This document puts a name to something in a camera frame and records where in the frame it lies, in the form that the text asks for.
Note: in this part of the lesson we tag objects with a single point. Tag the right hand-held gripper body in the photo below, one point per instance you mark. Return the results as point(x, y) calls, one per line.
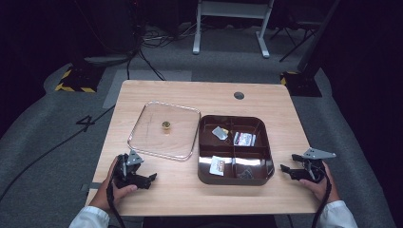
point(315, 171)

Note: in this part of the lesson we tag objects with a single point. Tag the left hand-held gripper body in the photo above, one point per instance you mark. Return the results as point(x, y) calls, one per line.
point(126, 175)

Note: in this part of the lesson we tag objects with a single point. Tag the person's right hand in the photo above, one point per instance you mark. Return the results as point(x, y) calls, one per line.
point(323, 190)

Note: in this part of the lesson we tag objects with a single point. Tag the person's left hand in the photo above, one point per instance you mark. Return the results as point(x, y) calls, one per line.
point(106, 194)

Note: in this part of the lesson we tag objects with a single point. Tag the grey tape strip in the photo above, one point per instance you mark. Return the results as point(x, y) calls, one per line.
point(93, 186)

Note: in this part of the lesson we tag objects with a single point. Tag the clear plastic lid gold knob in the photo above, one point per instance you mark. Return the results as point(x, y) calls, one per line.
point(158, 142)

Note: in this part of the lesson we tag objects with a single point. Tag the dark wrapped candy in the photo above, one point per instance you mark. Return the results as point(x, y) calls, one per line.
point(245, 173)

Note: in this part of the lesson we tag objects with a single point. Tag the dark brown compartment box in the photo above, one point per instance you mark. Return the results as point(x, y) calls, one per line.
point(206, 177)

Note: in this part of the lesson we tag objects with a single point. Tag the striped candy packet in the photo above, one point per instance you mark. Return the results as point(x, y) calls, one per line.
point(244, 139)

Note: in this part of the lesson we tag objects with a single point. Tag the white orange snack packet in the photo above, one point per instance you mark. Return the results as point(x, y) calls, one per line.
point(217, 166)

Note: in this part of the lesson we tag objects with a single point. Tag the person's dark legs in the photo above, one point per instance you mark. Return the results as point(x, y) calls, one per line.
point(209, 222)

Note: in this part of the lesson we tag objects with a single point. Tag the black stand yellow striped base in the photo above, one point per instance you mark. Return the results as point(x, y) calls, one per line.
point(304, 82)
point(80, 79)

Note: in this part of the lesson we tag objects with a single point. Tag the small yellow candy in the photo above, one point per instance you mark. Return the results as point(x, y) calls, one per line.
point(225, 130)

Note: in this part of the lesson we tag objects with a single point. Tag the silver foil packet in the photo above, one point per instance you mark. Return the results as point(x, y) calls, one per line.
point(219, 133)

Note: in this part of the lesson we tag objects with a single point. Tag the black tripod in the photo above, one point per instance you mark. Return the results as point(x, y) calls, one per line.
point(294, 38)

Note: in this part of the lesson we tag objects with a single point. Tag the white desk frame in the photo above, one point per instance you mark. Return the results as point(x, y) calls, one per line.
point(233, 9)

